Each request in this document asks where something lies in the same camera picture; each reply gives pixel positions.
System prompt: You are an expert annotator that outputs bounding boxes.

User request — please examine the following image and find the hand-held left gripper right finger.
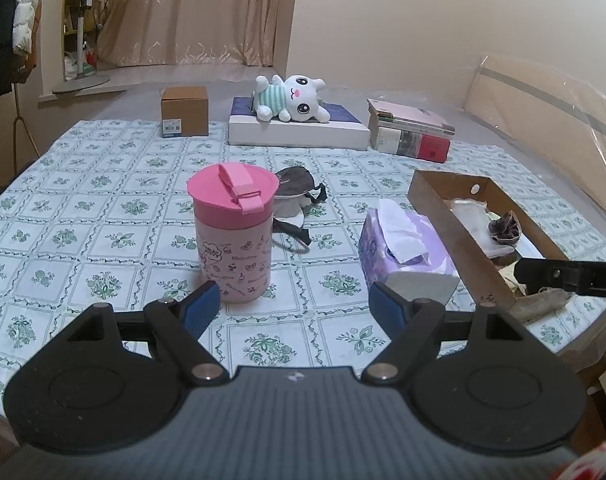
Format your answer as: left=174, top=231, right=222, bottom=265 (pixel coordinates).
left=361, top=281, right=540, bottom=387

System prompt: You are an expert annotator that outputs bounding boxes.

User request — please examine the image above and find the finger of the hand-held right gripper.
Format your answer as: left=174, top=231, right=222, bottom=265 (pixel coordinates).
left=513, top=257, right=606, bottom=302

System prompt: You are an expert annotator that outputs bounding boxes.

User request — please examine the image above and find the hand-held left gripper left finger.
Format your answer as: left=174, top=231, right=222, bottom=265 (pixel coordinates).
left=67, top=280, right=230, bottom=387

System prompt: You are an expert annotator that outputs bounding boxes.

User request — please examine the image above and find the beige sock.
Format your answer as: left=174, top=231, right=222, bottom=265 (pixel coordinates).
left=510, top=287, right=572, bottom=322

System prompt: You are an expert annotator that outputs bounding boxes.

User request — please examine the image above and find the cardboard tray box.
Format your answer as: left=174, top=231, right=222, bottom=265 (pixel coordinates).
left=408, top=170, right=570, bottom=307

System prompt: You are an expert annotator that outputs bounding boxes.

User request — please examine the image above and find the pink lidded cup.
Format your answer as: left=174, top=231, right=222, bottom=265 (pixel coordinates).
left=187, top=162, right=280, bottom=304

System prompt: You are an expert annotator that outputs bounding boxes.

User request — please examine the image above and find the purple tissue pack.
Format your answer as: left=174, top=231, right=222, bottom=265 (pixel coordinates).
left=359, top=198, right=460, bottom=306

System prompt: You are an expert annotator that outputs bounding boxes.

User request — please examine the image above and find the brown scrunchie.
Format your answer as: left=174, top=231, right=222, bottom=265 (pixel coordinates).
left=487, top=211, right=524, bottom=245

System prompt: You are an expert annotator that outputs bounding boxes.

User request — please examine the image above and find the green floral bedsheet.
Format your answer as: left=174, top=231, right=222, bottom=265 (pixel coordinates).
left=0, top=119, right=606, bottom=411

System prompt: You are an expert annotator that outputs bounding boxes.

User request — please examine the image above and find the plastic wrapped wooden headboard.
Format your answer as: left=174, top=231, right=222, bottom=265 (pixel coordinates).
left=463, top=52, right=606, bottom=222

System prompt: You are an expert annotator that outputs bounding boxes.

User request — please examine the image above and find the red white patterned cloth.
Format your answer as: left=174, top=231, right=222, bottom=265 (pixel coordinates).
left=553, top=439, right=606, bottom=480

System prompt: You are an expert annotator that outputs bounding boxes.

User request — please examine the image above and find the white flat box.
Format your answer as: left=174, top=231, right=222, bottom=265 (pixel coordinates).
left=228, top=111, right=372, bottom=151

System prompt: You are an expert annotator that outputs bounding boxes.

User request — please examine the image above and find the pink cover book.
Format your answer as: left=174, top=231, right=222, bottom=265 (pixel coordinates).
left=367, top=98, right=457, bottom=136

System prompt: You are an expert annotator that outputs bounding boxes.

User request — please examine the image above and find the dark blue book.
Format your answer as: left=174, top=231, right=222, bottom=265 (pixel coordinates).
left=231, top=96, right=363, bottom=126

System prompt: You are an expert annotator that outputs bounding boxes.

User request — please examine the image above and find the small cardboard box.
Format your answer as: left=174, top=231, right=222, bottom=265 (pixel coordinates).
left=161, top=86, right=210, bottom=138

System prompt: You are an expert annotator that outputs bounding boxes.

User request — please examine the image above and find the white rabbit plush toy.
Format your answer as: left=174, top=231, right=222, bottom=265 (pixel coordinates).
left=253, top=74, right=331, bottom=124

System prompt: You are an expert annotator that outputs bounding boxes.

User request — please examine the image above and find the standing fan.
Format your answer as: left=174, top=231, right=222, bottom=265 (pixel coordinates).
left=52, top=0, right=124, bottom=95

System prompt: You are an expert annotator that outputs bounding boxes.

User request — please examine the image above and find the beige curtain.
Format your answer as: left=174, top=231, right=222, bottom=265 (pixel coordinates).
left=95, top=0, right=302, bottom=67

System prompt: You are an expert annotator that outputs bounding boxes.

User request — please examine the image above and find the white puffer jacket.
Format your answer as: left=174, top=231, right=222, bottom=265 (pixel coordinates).
left=12, top=0, right=42, bottom=56

